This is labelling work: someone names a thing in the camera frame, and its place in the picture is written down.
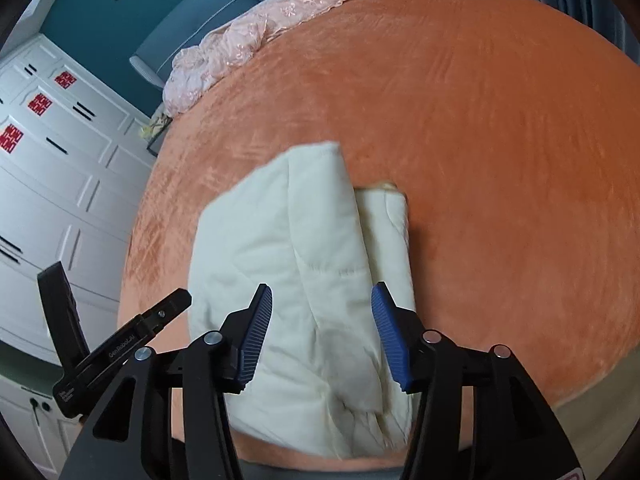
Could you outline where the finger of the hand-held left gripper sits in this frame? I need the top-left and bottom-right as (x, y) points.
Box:
(144, 289), (193, 335)

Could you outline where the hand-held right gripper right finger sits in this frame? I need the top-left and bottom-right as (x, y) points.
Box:
(371, 282), (583, 480)

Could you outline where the white panelled wardrobe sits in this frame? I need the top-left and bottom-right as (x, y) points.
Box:
(0, 32), (158, 480)

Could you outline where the grey pleated curtain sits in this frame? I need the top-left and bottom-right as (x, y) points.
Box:
(450, 0), (640, 61)

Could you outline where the dark bedside basket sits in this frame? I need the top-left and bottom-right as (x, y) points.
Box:
(140, 112), (173, 156)

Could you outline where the cream padded jacket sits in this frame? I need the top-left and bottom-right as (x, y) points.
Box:
(187, 141), (418, 461)

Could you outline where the pink lace quilt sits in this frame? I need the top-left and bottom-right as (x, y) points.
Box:
(162, 0), (448, 118)

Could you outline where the orange bed blanket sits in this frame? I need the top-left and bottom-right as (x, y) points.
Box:
(117, 0), (640, 461)

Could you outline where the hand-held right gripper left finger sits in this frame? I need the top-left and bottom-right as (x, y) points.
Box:
(60, 282), (273, 480)

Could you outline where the blue upholstered headboard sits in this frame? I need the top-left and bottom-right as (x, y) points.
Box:
(130, 0), (321, 91)

